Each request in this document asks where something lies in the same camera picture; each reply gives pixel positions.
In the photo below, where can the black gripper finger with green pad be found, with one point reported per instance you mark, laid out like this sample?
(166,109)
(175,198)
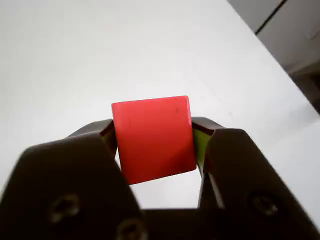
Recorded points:
(250,180)
(62,187)

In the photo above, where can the red lego block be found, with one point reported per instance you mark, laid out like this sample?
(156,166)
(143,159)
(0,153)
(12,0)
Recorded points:
(153,140)

